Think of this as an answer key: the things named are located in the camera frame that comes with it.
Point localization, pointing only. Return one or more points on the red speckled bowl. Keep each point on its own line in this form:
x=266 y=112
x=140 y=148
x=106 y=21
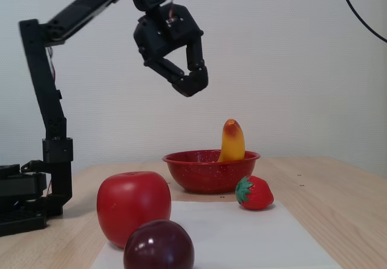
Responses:
x=208 y=178

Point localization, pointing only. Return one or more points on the red toy strawberry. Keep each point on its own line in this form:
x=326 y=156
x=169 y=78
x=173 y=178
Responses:
x=257 y=193

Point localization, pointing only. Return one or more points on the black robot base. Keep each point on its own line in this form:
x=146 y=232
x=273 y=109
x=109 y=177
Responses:
x=18 y=208

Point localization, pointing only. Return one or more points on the yellow toy banana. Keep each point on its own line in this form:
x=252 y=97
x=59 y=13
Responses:
x=232 y=148

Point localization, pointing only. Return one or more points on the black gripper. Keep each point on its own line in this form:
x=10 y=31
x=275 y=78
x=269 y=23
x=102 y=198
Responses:
x=161 y=40

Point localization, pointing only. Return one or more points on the white paper sheet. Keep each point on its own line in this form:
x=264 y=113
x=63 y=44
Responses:
x=242 y=238

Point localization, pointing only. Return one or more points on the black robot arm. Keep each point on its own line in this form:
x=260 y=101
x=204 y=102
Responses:
x=51 y=112

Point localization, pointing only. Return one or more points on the red toy apple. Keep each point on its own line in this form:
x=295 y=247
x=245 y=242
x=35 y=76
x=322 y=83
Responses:
x=130 y=202

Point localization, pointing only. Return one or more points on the dark purple toy plum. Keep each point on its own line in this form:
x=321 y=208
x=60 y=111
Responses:
x=157 y=248

